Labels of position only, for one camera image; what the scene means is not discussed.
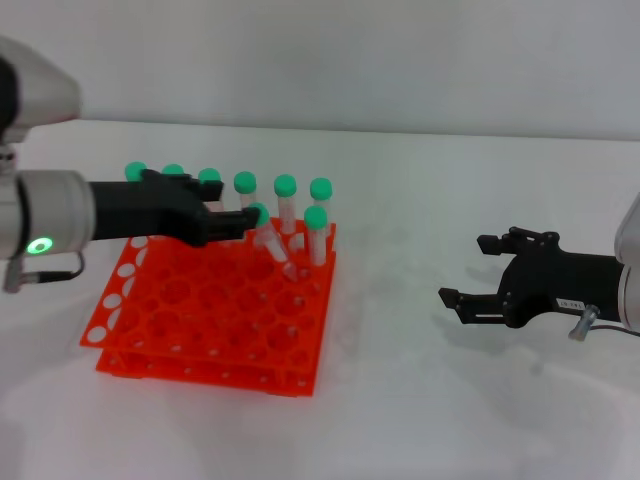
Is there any thin dark right arm cable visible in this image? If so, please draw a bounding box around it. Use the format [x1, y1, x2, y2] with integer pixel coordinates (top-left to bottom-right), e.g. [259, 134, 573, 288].
[591, 323, 640, 337]

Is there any thin dark left arm cable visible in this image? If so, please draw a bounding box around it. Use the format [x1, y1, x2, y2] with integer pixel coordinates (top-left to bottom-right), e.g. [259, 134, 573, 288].
[3, 251, 87, 295]

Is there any green capped white labelled tube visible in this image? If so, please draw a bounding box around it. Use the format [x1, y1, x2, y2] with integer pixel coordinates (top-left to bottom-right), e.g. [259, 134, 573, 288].
[247, 202, 302, 283]

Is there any clear plug connector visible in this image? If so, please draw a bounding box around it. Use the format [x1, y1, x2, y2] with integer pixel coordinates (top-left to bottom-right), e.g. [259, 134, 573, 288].
[569, 303, 599, 342]

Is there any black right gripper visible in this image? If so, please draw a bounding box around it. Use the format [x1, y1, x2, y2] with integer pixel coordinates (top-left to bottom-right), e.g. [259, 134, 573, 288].
[437, 225, 626, 330]

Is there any red plastic test tube rack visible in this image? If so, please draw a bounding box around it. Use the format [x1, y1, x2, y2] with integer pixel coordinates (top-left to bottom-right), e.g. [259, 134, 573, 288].
[79, 218, 338, 399]

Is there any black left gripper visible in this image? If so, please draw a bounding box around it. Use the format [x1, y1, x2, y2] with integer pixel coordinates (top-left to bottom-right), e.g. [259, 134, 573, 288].
[87, 169, 262, 248]

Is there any thin dark arm cable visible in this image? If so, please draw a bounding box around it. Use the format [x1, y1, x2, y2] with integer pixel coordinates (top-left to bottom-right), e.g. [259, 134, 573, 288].
[3, 251, 87, 295]
[591, 323, 640, 337]

